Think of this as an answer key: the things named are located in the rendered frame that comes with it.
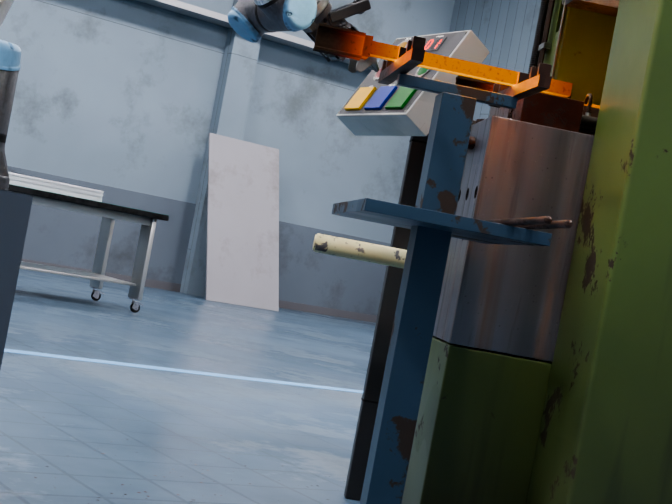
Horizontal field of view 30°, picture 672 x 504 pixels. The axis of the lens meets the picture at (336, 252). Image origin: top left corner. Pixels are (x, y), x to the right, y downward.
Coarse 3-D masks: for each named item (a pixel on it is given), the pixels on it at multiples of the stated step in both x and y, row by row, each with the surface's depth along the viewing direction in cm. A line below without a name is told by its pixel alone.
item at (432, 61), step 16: (320, 32) 211; (336, 32) 211; (352, 32) 211; (320, 48) 210; (336, 48) 211; (352, 48) 212; (368, 48) 210; (384, 48) 212; (432, 64) 213; (448, 64) 213; (464, 64) 213; (480, 64) 214; (496, 80) 215; (512, 80) 215; (560, 96) 219
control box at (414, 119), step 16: (448, 32) 313; (464, 32) 306; (448, 48) 307; (464, 48) 305; (480, 48) 307; (368, 80) 328; (448, 80) 303; (352, 96) 328; (416, 96) 300; (432, 96) 301; (352, 112) 321; (368, 112) 314; (384, 112) 307; (400, 112) 301; (416, 112) 299; (432, 112) 302; (352, 128) 327; (368, 128) 320; (384, 128) 314; (400, 128) 307; (416, 128) 301
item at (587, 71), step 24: (552, 24) 293; (576, 24) 283; (600, 24) 283; (552, 48) 289; (576, 48) 283; (600, 48) 283; (576, 72) 283; (600, 72) 284; (576, 96) 283; (600, 96) 284
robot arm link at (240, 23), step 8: (240, 0) 281; (248, 0) 278; (232, 8) 280; (240, 8) 278; (248, 8) 277; (232, 16) 278; (240, 16) 277; (248, 16) 277; (232, 24) 282; (240, 24) 279; (248, 24) 277; (256, 24) 277; (240, 32) 283; (248, 32) 280; (256, 32) 279; (264, 32) 280; (272, 32) 278; (248, 40) 284; (256, 40) 281
